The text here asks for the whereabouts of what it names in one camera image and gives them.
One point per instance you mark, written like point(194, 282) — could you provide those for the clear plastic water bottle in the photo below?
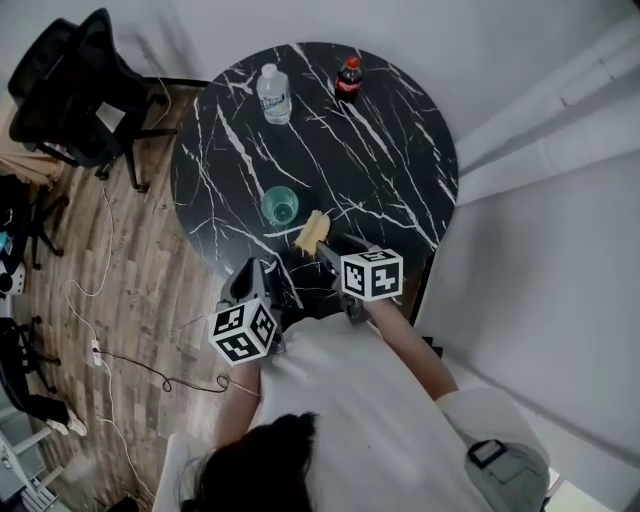
point(274, 97)

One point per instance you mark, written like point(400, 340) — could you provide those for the black chair with bags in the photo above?
point(20, 220)

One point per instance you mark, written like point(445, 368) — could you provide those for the yellow sponge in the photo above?
point(312, 231)

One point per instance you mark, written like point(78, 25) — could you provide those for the person's left forearm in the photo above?
point(235, 415)

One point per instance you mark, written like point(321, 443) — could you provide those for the white insulated wall pipe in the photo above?
point(540, 110)

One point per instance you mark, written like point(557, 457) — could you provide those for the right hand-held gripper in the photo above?
point(375, 275)

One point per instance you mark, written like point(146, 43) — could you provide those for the black swivel chair base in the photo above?
point(25, 360)

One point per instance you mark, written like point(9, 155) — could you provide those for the white rack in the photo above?
point(25, 465)

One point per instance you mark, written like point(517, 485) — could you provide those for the small blue item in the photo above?
point(6, 243)

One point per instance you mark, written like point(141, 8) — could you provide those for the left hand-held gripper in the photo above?
point(240, 330)

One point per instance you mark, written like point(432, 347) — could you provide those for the cola bottle with red cap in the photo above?
point(349, 82)

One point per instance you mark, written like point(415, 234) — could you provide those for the person's right forearm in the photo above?
point(410, 350)

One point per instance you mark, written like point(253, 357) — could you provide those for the white round device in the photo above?
point(10, 277)

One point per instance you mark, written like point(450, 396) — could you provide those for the green textured plastic cup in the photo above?
point(280, 205)

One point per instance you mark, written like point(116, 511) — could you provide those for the black plastic buckle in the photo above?
point(486, 452)

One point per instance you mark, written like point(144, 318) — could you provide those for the beige cardboard sheets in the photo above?
point(30, 160)

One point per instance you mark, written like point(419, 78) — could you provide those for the black mesh office chair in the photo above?
point(75, 100)

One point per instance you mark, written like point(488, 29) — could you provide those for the white power strip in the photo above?
point(96, 351)

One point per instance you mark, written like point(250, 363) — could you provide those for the person's white shirt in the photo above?
point(360, 425)

